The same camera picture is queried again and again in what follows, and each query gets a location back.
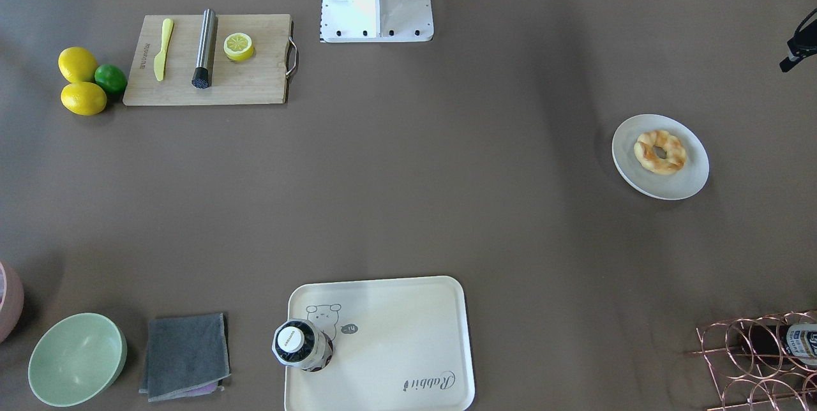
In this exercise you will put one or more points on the glazed ring donut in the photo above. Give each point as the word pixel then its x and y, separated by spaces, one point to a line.
pixel 660 152

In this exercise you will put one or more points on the white round plate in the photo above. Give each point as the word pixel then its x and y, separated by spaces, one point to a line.
pixel 680 185

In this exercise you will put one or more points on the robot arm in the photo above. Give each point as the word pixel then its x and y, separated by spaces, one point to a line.
pixel 802 43

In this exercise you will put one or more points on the cream rabbit tray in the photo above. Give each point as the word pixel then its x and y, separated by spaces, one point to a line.
pixel 399 344

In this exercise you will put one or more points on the wooden cutting board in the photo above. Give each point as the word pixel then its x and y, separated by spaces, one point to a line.
pixel 261 80

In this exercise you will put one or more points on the dark sauce bottle white cap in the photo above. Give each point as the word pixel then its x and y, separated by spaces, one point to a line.
pixel 301 344

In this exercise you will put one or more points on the halved lemon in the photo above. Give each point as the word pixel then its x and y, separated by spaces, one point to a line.
pixel 238 47

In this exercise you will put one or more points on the steel cylindrical muddler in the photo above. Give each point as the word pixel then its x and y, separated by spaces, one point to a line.
pixel 201 74

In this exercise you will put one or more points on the grey folded cloth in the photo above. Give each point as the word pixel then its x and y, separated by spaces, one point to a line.
pixel 186 356

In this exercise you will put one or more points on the yellow plastic knife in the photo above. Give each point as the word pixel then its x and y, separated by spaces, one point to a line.
pixel 167 27

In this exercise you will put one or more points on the green lime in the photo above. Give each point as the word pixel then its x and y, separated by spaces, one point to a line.
pixel 111 79

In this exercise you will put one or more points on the lower whole lemon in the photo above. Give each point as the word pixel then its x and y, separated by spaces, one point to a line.
pixel 84 98

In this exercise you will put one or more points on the whole lemon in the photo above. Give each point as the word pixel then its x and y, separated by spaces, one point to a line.
pixel 77 64
pixel 84 98

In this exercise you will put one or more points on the upper whole lemon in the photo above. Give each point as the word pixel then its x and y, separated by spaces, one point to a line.
pixel 77 64

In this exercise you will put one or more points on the mint green bowl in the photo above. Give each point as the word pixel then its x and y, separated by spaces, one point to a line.
pixel 76 359

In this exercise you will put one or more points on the pink bowl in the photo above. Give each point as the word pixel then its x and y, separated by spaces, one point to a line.
pixel 12 300

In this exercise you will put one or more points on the copper wire bottle rack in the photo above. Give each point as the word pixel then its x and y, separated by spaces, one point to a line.
pixel 750 365

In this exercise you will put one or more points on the bottle in wire rack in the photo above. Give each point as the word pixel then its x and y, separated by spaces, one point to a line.
pixel 798 344

